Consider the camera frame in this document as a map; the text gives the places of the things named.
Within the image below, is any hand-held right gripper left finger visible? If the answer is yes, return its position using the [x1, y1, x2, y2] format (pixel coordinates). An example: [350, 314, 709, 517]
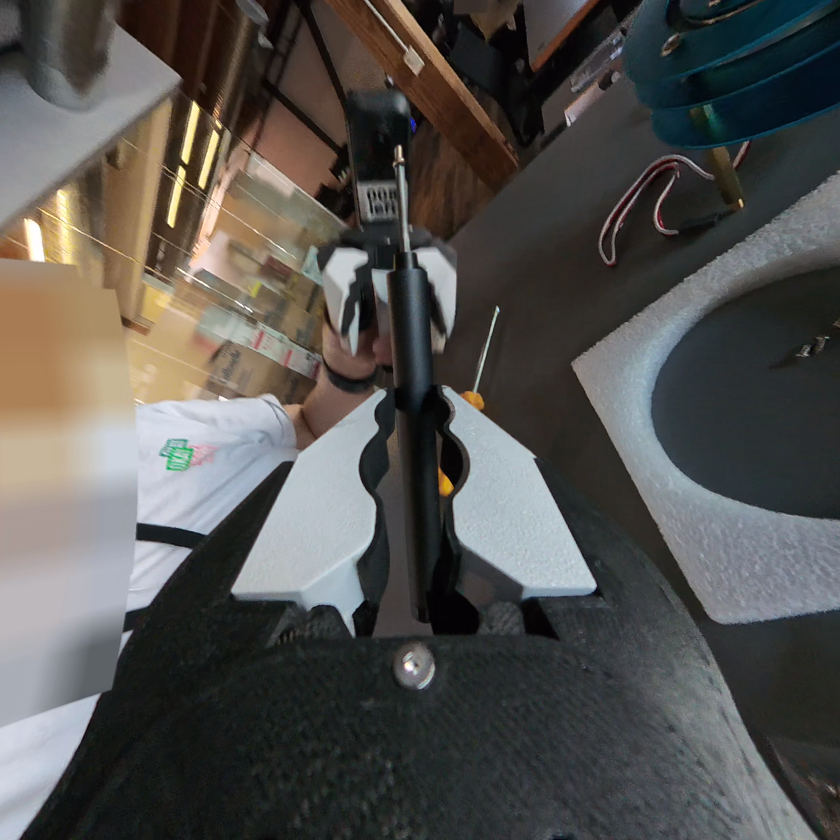
[233, 387, 401, 634]

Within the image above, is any wooden board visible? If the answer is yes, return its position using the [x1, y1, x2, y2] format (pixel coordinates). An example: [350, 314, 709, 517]
[326, 0, 521, 193]

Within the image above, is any person's left hand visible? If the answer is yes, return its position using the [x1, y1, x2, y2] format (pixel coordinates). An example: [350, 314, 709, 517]
[321, 314, 396, 379]

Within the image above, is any yellow handled screwdriver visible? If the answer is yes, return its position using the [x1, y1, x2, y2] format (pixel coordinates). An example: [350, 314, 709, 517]
[437, 305, 501, 497]

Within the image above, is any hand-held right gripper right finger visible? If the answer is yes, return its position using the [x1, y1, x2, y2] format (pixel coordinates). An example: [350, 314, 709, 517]
[432, 385, 599, 614]

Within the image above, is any grey rounded object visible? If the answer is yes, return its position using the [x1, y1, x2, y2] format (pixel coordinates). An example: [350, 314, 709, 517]
[18, 0, 118, 110]

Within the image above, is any stack of cardboard boxes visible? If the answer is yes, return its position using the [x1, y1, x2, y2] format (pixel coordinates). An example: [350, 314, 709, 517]
[190, 252, 329, 403]

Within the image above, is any black wristband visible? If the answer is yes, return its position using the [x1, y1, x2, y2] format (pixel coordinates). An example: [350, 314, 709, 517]
[319, 359, 383, 396]

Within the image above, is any black precision screwdriver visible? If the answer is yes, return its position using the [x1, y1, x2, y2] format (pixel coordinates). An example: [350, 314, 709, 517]
[386, 146, 442, 623]

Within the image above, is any white foam square with hole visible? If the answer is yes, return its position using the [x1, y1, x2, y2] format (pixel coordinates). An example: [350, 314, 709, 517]
[572, 172, 840, 626]

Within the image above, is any white board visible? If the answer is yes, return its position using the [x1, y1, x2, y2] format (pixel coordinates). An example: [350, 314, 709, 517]
[0, 23, 182, 229]

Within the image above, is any red and white ribbon cable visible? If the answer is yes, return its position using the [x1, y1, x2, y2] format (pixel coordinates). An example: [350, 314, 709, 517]
[597, 141, 753, 266]

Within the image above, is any blue round metal chassis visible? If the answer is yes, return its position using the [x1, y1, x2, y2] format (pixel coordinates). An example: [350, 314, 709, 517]
[622, 0, 840, 212]

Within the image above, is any person's white shirt torso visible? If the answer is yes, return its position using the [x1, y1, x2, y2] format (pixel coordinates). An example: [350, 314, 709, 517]
[0, 392, 304, 840]

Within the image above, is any person's left forearm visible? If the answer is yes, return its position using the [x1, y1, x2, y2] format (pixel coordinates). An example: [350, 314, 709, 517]
[289, 384, 376, 455]

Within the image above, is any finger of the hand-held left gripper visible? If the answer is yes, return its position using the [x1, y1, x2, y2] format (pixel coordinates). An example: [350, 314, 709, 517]
[320, 246, 376, 359]
[420, 239, 459, 350]

